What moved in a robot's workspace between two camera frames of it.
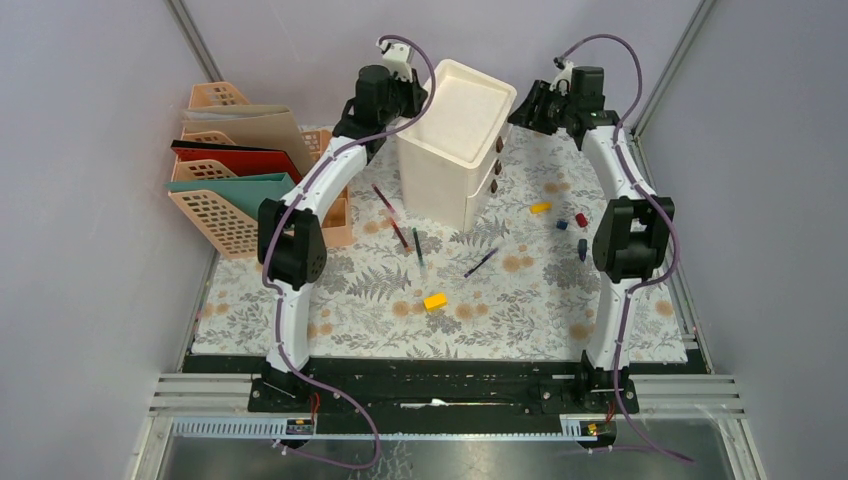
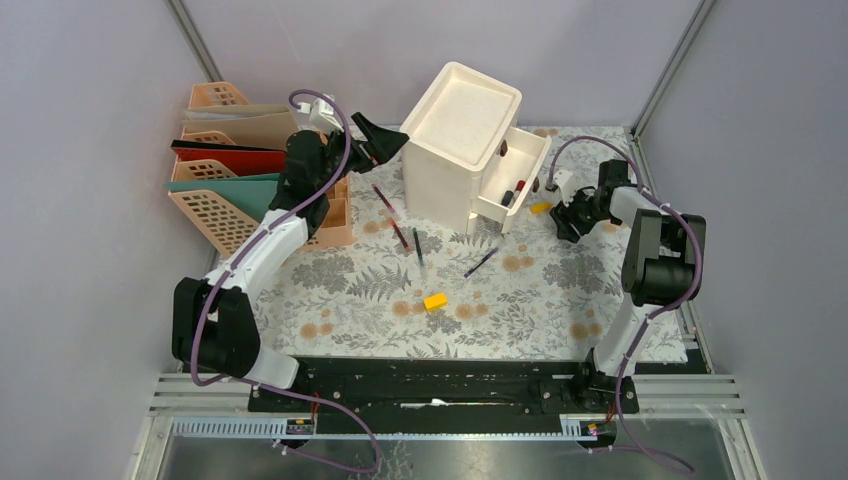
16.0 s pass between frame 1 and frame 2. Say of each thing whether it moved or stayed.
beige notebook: stayed
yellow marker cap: stayed
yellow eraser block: stayed
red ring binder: stayed
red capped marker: stayed
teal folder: stayed
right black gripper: moved
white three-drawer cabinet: moved
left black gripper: moved
